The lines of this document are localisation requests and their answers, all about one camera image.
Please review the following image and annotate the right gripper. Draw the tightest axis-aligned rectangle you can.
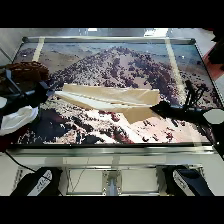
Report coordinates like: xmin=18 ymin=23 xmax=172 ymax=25
xmin=149 ymin=100 xmax=175 ymax=120

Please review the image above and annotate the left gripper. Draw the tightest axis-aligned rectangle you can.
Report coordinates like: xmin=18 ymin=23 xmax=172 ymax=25
xmin=32 ymin=81 xmax=55 ymax=108

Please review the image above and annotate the beige shirt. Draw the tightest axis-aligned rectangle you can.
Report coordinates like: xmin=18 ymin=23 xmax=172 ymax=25
xmin=54 ymin=83 xmax=162 ymax=125

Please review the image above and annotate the white garment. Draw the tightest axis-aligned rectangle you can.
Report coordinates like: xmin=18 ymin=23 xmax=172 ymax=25
xmin=0 ymin=96 xmax=40 ymax=137

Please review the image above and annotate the dark red garment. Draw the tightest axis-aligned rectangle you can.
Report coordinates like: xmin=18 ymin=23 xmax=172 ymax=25
xmin=0 ymin=127 xmax=25 ymax=153

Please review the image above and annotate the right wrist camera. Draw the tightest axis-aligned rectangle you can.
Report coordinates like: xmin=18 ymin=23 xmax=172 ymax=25
xmin=182 ymin=79 xmax=207 ymax=112

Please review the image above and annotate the black cable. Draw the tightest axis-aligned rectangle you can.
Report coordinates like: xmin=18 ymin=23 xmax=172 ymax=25
xmin=3 ymin=150 xmax=38 ymax=174

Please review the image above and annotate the silver frame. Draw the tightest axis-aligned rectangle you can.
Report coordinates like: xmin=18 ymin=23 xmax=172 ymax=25
xmin=6 ymin=35 xmax=224 ymax=197

